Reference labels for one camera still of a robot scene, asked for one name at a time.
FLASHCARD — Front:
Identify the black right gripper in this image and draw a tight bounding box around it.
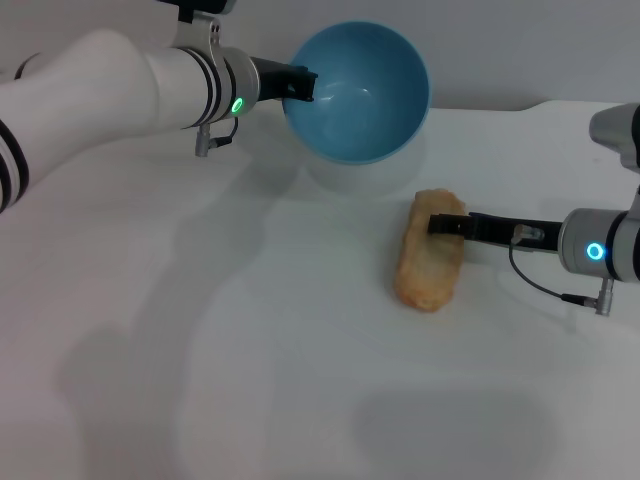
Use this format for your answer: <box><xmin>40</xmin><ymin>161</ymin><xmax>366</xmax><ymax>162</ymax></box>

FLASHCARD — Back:
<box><xmin>427</xmin><ymin>211</ymin><xmax>566</xmax><ymax>252</ymax></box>

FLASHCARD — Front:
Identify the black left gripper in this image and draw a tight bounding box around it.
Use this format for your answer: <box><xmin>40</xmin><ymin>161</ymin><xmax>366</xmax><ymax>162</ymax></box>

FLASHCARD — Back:
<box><xmin>248</xmin><ymin>56</ymin><xmax>320</xmax><ymax>104</ymax></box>

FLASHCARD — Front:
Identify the orange striped bread loaf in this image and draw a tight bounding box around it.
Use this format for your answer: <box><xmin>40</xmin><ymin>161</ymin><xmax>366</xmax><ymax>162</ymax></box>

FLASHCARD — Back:
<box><xmin>393</xmin><ymin>187</ymin><xmax>467</xmax><ymax>314</ymax></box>

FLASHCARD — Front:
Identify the blue bowl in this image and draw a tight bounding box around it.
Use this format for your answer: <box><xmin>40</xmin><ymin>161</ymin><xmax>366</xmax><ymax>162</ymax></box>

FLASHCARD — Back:
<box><xmin>282</xmin><ymin>19</ymin><xmax>431</xmax><ymax>168</ymax></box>

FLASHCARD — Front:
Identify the right arm cable with plug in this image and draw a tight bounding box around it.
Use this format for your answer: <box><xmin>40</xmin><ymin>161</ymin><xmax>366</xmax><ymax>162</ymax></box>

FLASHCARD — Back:
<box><xmin>508</xmin><ymin>224</ymin><xmax>617</xmax><ymax>318</ymax></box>

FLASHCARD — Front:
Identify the arm cable with plug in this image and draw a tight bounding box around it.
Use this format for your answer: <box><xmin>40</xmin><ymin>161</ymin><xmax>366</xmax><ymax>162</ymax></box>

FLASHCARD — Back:
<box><xmin>194</xmin><ymin>117</ymin><xmax>242</xmax><ymax>159</ymax></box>
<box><xmin>508</xmin><ymin>224</ymin><xmax>617</xmax><ymax>318</ymax></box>

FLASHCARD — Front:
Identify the left arm cable with plug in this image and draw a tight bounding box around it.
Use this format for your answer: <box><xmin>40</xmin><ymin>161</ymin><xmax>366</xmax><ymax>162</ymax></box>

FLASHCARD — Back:
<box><xmin>194</xmin><ymin>117</ymin><xmax>242</xmax><ymax>159</ymax></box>

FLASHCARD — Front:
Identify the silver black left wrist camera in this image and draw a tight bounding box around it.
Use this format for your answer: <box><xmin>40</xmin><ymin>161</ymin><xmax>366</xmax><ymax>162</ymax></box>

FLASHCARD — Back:
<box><xmin>158</xmin><ymin>0</ymin><xmax>239</xmax><ymax>24</ymax></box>

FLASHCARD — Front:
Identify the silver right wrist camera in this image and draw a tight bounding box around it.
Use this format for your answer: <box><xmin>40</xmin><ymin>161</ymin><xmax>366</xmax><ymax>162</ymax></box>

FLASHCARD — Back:
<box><xmin>588</xmin><ymin>102</ymin><xmax>640</xmax><ymax>174</ymax></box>

